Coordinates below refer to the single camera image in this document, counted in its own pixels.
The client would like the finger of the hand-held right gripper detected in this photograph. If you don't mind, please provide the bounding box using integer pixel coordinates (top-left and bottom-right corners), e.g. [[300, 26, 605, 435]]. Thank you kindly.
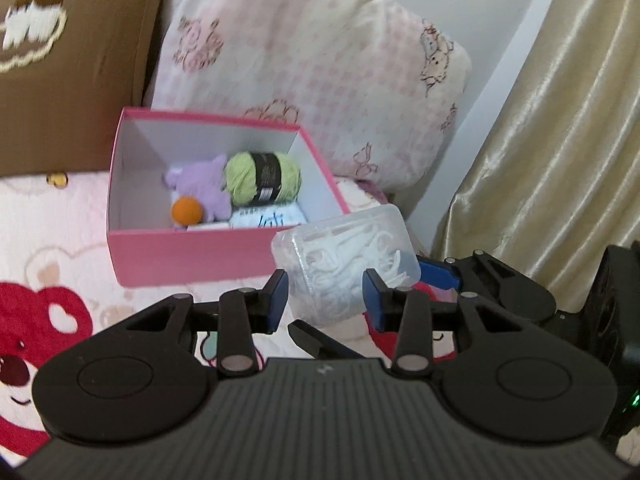
[[287, 320, 383, 361], [417, 249, 526, 296]]

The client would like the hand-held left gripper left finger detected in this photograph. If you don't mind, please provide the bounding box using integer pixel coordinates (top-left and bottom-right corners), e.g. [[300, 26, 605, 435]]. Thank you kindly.
[[120, 268, 291, 377]]

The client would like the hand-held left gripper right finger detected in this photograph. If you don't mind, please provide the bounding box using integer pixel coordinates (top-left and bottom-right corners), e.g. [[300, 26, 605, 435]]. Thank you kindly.
[[362, 268, 533, 376]]

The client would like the clear plastic floss pick box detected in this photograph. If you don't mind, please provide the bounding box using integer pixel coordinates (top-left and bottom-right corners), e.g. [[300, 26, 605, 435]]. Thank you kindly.
[[270, 204, 423, 325]]

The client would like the blue white wet wipes pack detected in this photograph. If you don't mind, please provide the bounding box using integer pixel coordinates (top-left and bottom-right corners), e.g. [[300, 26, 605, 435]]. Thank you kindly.
[[227, 201, 307, 229]]

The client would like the pink cardboard box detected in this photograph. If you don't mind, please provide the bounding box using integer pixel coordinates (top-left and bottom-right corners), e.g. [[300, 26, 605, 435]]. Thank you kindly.
[[106, 106, 351, 288]]

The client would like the small white tissue pack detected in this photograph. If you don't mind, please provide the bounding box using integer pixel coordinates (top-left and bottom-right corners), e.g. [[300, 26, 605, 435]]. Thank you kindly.
[[172, 220, 232, 232]]

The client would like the orange sponge ball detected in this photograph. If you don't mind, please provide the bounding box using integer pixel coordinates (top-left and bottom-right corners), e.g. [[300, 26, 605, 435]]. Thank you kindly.
[[170, 196, 206, 226]]

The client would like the green yarn ball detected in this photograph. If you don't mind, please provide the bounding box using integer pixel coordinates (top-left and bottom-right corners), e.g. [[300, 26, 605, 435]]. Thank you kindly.
[[222, 151, 303, 207]]

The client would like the purple plush toy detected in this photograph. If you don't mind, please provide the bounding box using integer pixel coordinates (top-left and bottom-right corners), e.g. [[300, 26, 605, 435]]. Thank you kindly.
[[162, 155, 233, 223]]

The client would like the gold satin curtain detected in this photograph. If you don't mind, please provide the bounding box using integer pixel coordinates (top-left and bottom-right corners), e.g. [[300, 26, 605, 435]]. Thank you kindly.
[[430, 0, 640, 291]]

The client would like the red bear printed blanket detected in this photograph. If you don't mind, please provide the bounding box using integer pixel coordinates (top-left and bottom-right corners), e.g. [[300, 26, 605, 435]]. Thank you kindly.
[[0, 170, 463, 466]]

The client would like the pink checkered pillow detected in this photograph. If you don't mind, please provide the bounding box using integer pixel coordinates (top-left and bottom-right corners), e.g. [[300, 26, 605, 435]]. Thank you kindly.
[[142, 0, 473, 196]]

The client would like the brown embroidered pillow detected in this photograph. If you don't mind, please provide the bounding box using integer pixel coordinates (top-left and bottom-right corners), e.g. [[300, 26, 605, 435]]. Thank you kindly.
[[0, 0, 168, 178]]

